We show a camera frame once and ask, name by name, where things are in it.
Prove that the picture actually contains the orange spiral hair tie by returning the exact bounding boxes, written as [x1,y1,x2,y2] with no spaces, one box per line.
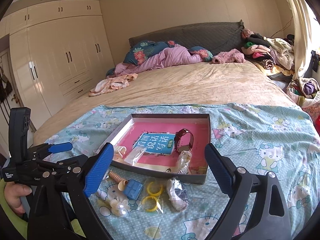
[107,170,130,190]

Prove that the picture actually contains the white hair claw clip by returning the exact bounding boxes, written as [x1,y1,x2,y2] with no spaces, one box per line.
[113,146,127,161]

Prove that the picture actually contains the pearl hair clip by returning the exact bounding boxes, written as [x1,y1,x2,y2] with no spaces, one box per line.
[104,197,130,217]

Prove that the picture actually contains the blue small jewelry box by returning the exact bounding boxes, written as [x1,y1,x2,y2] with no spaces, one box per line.
[123,179,143,200]

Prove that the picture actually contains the white card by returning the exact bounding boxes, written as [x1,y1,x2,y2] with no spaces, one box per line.
[124,146,146,166]

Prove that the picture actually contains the brown leather strap watch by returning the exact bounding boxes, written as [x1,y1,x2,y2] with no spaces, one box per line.
[174,128,194,154]

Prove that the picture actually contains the plastic bag with beads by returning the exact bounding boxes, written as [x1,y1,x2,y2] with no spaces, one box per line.
[166,178,189,212]

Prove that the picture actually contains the yellow bangles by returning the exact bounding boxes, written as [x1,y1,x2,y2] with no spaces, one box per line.
[138,178,165,214]

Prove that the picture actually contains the small crinkled plastic bag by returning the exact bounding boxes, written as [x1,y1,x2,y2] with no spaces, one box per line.
[175,151,192,174]

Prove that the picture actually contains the person's left hand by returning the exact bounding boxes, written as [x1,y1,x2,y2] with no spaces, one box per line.
[4,182,32,216]

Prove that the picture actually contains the Hello Kitty blue blanket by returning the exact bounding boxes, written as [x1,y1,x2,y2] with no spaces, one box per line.
[42,103,319,239]

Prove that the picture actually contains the pink Chinese book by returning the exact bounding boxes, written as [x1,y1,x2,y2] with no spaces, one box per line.
[113,122,210,174]

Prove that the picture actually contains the grey cardboard box tray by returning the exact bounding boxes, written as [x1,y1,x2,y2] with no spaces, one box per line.
[104,113,211,184]

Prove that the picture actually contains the peach clothes on bed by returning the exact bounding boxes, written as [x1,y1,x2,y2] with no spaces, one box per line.
[88,74,138,97]

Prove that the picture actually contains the cream wardrobe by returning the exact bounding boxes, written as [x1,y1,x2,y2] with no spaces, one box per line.
[1,0,114,128]

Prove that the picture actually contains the beige bed cover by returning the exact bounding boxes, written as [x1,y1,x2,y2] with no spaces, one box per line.
[34,61,294,145]

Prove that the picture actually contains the basket of clothes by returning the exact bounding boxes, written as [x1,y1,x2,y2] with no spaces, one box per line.
[286,77,319,108]

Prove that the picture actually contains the floral dark blue pillow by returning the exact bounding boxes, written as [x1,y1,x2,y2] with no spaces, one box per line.
[123,40,176,66]

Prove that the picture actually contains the pink fuzzy garment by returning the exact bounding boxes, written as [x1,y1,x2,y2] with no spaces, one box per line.
[212,49,245,64]

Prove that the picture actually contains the pile of clothes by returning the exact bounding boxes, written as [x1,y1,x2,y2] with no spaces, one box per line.
[241,28,295,75]

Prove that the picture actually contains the pink purple quilt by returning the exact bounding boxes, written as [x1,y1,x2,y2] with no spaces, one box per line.
[114,44,203,76]

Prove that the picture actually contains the dark grey headboard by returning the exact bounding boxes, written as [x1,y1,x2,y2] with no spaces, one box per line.
[129,21,245,54]

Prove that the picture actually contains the cream curtain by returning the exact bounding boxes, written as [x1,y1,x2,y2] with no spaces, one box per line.
[287,0,319,79]

